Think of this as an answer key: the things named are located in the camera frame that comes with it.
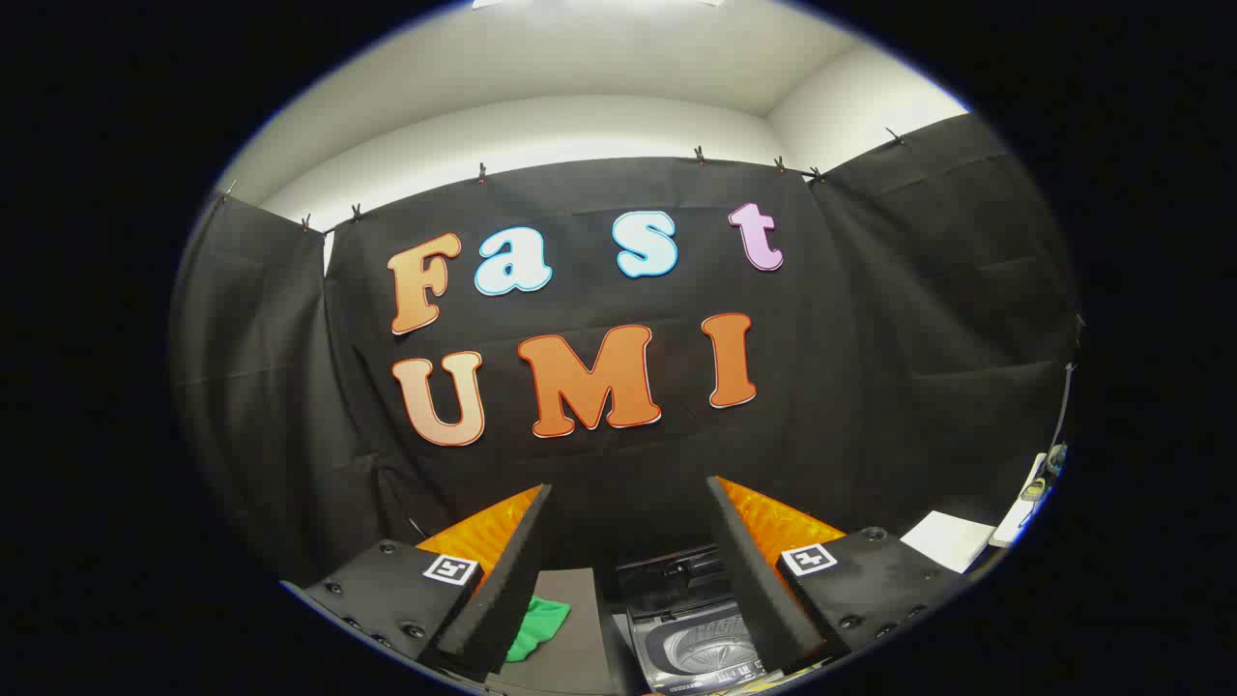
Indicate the white paper sheet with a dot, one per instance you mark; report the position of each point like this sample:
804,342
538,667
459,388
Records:
949,539

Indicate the white rectangular object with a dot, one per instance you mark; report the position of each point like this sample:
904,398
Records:
1015,522

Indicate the green polo shirt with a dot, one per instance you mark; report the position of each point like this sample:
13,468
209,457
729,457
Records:
537,623

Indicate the dark washing machine lid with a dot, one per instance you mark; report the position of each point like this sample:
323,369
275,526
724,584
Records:
667,575

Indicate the grey table mat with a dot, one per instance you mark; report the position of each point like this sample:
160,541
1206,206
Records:
580,619

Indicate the black backdrop cloth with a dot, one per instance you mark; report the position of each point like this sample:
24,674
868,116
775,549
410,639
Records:
870,319

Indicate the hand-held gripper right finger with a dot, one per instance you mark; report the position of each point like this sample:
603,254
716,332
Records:
754,580

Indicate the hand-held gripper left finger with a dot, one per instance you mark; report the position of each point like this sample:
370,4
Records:
503,590

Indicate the grey toy washing machine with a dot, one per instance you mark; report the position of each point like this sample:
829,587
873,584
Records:
691,648

